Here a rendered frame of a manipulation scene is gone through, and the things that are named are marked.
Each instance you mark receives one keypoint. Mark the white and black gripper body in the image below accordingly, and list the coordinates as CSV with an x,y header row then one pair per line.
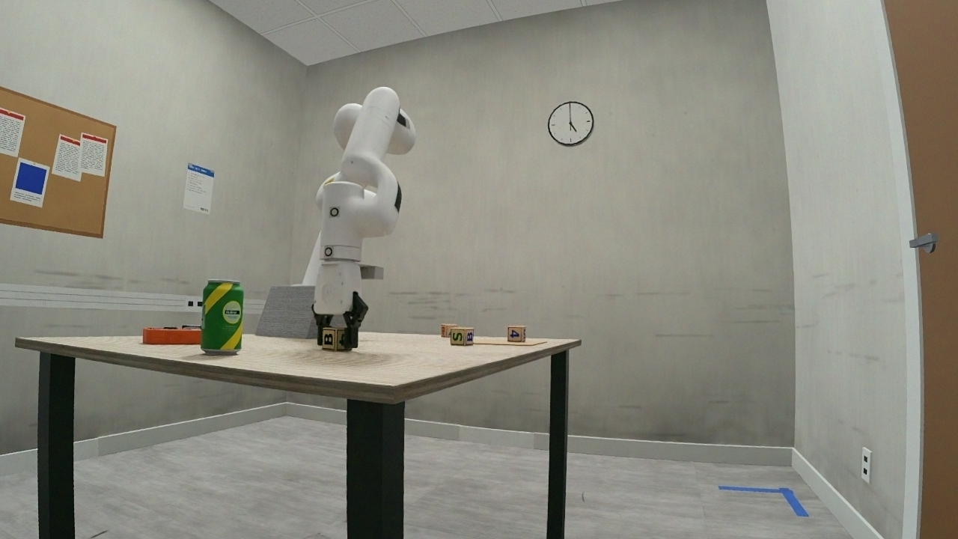
x,y
336,281

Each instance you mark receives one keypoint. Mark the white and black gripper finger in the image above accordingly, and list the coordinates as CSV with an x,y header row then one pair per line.
x,y
321,322
351,332

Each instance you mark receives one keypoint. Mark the green and yellow soda can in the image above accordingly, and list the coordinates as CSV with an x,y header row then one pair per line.
x,y
221,323

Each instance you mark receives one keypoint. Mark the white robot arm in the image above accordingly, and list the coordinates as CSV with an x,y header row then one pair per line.
x,y
347,218

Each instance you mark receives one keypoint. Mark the orange digital multimeter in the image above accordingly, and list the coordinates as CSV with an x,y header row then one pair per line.
x,y
171,335

